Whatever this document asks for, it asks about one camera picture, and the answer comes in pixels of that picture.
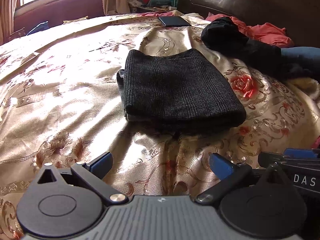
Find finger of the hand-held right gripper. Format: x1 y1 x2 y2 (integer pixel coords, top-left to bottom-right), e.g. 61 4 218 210
257 148 320 167

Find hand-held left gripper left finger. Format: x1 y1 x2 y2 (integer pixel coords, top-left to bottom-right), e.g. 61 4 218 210
37 152 128 205

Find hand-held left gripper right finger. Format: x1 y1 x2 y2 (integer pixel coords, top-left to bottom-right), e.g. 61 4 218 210
195 152 294 205

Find dark grey pants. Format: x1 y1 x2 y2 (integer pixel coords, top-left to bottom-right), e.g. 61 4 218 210
116 48 247 133

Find fluffy beige cloth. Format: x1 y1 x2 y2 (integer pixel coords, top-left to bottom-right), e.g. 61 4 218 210
290 77 320 100

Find gold floral satin bedspread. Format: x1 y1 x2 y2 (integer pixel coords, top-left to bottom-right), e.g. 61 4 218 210
0 12 320 238

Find blue jeans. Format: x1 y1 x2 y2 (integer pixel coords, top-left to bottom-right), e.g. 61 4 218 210
280 46 320 80

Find coral pink garment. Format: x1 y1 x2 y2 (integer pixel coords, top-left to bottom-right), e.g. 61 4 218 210
205 13 295 48

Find black clothing bundle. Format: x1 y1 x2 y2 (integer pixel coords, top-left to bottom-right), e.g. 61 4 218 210
201 17 289 68

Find yellow green packet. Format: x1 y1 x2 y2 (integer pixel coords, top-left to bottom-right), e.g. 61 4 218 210
62 16 89 25

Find blue and black bag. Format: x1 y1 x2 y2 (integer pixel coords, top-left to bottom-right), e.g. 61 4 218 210
26 21 49 36

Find black smartphone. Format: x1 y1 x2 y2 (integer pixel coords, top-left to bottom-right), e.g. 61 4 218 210
158 16 192 28

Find dark wooden stand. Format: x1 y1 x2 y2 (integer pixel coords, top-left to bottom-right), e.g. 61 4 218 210
9 27 27 40

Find dark wooden headboard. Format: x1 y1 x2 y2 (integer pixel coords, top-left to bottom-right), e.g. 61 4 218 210
176 0 320 48

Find pink floral bedsheet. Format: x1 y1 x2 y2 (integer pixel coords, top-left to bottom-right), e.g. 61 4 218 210
136 10 180 18

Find maroon upholstered window bench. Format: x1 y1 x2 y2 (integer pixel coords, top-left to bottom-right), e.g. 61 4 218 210
12 0 105 40

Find pile of colourful clothes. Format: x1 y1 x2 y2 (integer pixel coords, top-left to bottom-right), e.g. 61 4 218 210
129 0 175 13

